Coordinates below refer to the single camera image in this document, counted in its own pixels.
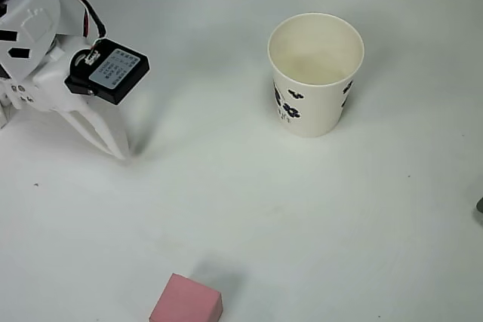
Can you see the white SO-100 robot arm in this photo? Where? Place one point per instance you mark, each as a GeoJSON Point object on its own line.
{"type": "Point", "coordinates": [34, 1]}

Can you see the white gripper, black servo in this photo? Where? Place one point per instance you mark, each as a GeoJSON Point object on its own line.
{"type": "Point", "coordinates": [50, 82]}

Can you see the grey object at table edge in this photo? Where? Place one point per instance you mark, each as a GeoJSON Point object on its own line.
{"type": "Point", "coordinates": [480, 207]}

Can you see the white paper cup, blue print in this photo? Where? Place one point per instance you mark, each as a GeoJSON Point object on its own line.
{"type": "Point", "coordinates": [316, 111]}

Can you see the pink block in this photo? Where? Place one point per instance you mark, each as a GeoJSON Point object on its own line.
{"type": "Point", "coordinates": [186, 301]}

